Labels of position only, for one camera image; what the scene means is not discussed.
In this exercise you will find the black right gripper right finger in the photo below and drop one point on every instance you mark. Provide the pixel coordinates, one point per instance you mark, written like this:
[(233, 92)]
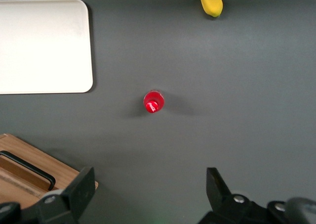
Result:
[(218, 192)]

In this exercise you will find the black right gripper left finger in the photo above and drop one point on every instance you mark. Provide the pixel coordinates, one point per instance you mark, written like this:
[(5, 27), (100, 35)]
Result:
[(79, 194)]

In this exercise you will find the oak wood drawer cabinet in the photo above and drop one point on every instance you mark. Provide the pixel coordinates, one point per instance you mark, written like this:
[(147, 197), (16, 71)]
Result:
[(81, 178)]

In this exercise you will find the red plastic bottle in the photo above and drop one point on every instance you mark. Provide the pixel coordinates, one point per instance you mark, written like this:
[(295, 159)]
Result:
[(153, 103)]

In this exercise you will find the white rectangular plastic tray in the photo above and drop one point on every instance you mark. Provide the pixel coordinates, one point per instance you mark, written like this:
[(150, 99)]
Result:
[(44, 46)]

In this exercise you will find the yellow sponge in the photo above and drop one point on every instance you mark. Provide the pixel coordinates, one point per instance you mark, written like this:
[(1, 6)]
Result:
[(211, 0)]

